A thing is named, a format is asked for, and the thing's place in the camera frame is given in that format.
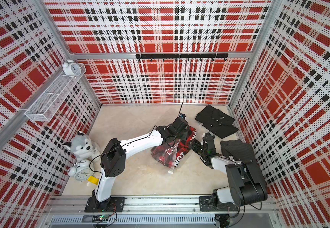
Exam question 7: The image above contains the white alarm clock on table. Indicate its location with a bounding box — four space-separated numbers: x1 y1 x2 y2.
68 160 94 181

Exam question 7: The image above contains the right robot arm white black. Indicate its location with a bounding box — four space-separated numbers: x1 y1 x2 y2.
190 133 268 211

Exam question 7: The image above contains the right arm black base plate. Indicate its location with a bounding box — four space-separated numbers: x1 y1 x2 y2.
199 196 239 212

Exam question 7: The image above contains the grey white husky plush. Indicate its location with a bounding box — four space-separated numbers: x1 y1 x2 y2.
63 131 100 162

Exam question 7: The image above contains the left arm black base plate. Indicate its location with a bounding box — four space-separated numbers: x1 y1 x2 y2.
84 196 126 213

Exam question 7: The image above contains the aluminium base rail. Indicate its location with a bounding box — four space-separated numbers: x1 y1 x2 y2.
38 195 284 228

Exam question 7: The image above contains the black wall hook rail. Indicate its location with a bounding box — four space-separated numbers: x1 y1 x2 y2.
135 53 229 60

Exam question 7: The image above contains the clear plastic vacuum bag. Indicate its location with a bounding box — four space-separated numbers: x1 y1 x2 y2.
151 126 203 174

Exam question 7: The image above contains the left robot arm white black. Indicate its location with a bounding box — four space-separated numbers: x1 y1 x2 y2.
93 114 195 203

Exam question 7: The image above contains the yellow small block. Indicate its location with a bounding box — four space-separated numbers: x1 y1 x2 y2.
88 176 99 185

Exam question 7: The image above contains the red black plaid shirt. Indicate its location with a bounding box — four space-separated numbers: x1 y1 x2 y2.
151 126 197 171

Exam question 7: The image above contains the white wire mesh shelf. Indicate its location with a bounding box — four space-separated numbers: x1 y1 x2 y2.
25 63 86 122

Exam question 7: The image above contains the white alarm clock on shelf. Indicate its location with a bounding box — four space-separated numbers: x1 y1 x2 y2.
62 59 81 76

